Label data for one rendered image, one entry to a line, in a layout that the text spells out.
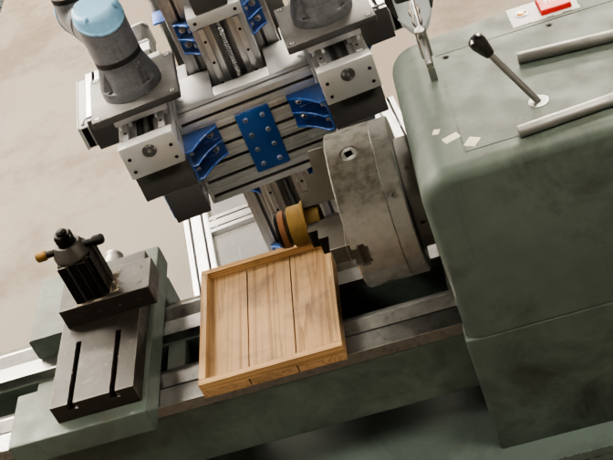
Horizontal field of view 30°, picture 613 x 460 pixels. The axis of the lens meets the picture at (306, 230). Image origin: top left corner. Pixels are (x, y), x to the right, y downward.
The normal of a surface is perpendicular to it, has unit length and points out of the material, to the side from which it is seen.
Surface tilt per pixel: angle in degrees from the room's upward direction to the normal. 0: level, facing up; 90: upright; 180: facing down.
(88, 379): 0
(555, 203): 90
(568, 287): 90
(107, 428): 90
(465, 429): 0
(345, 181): 35
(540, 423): 90
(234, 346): 0
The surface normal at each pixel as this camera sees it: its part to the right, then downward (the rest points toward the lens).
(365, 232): -0.05, 0.32
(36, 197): -0.31, -0.75
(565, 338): 0.06, 0.60
